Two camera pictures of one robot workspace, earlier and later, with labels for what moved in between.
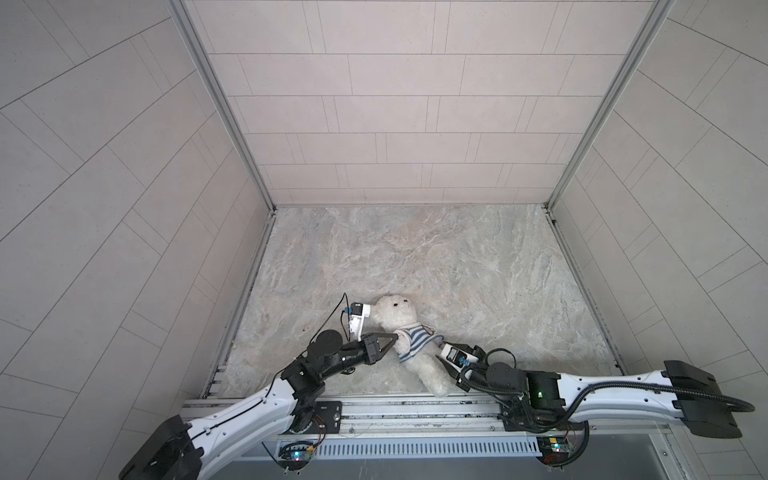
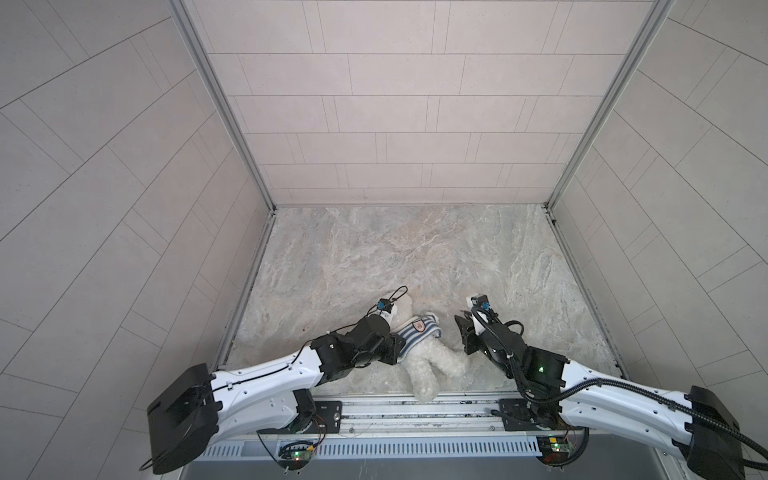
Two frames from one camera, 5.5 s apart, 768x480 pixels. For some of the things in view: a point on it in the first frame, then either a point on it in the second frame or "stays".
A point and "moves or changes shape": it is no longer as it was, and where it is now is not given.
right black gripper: [460, 382] → [467, 334]
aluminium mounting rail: [420, 418] stays
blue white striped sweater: [414, 336] moves or changes shape
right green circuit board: [554, 450] stays
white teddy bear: [393, 311] moves or changes shape
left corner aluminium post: [183, 11] stays
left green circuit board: [295, 454] stays
